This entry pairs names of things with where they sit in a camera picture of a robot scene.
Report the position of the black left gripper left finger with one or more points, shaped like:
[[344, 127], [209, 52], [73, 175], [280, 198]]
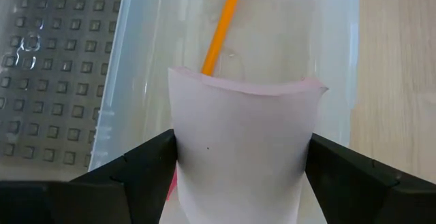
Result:
[[102, 193]]

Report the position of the pink sticky note pad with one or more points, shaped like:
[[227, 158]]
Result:
[[242, 142]]

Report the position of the clear pencil box grey lid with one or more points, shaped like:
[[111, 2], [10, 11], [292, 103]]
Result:
[[61, 64]]

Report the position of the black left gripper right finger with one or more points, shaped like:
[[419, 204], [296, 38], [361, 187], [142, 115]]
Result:
[[368, 196]]

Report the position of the orange pencil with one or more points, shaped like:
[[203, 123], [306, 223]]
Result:
[[221, 30]]

